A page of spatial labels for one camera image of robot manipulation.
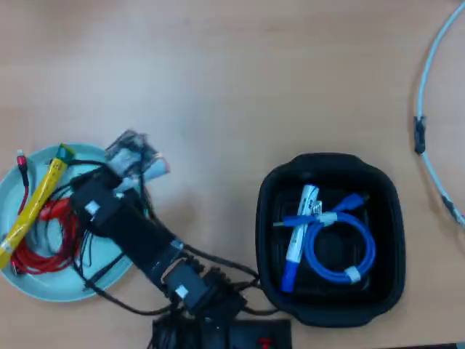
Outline grey cable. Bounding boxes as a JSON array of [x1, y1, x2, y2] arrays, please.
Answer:
[[413, 0, 465, 230]]

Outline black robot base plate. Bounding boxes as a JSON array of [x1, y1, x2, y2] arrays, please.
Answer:
[[150, 318, 293, 349]]

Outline light green bowl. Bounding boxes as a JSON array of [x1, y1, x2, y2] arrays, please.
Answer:
[[0, 143, 134, 303]]

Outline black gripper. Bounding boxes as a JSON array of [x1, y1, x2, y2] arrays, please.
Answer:
[[68, 129, 161, 236]]

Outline yellow pen with green cap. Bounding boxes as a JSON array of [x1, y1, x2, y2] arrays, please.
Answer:
[[0, 143, 76, 270]]

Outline red coiled cable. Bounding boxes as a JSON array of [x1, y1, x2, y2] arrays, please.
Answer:
[[9, 148, 81, 276]]

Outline black tape wrap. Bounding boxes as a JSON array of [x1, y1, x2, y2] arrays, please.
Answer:
[[413, 115, 427, 155]]

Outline black robot wire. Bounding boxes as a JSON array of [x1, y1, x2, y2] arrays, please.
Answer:
[[183, 243, 261, 286], [81, 250, 175, 316]]

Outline white marker with blue cap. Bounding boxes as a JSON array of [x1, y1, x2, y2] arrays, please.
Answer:
[[278, 183, 322, 294]]

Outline black soft container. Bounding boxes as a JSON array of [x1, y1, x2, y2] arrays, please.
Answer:
[[255, 152, 406, 328]]

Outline blue coiled cable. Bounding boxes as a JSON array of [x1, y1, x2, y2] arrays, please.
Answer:
[[272, 192, 376, 285]]

